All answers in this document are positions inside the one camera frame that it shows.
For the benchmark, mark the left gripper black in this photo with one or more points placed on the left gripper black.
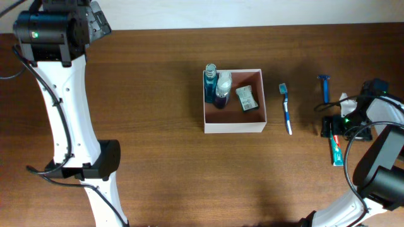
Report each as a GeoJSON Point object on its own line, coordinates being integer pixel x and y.
{"type": "Point", "coordinates": [98, 20]}

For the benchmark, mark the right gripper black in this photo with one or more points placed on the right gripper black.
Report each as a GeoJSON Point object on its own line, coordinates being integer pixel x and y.
{"type": "Point", "coordinates": [337, 128]}

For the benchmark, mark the Colgate toothpaste tube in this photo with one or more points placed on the Colgate toothpaste tube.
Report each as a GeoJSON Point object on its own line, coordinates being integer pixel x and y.
{"type": "Point", "coordinates": [336, 150]}

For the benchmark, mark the blue disposable razor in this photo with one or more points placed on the blue disposable razor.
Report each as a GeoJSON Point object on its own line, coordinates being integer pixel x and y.
{"type": "Point", "coordinates": [324, 78]}

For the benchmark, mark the blue white toothbrush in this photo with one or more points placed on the blue white toothbrush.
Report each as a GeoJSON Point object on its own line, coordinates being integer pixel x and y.
{"type": "Point", "coordinates": [284, 92]}

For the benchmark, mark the green white soap box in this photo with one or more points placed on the green white soap box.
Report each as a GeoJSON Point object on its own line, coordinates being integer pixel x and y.
{"type": "Point", "coordinates": [246, 98]}

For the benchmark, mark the teal mouthwash bottle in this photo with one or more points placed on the teal mouthwash bottle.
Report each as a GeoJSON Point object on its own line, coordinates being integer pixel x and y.
{"type": "Point", "coordinates": [210, 82]}

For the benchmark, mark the purple pump soap bottle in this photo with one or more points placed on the purple pump soap bottle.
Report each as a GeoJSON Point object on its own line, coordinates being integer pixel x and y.
{"type": "Point", "coordinates": [222, 90]}

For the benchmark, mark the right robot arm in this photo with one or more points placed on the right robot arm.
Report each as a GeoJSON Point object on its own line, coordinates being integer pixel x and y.
{"type": "Point", "coordinates": [375, 182]}

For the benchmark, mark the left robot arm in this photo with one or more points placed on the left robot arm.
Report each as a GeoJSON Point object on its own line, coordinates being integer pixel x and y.
{"type": "Point", "coordinates": [53, 37]}

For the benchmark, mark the white open cardboard box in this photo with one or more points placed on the white open cardboard box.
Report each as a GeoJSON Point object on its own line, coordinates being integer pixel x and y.
{"type": "Point", "coordinates": [232, 118]}

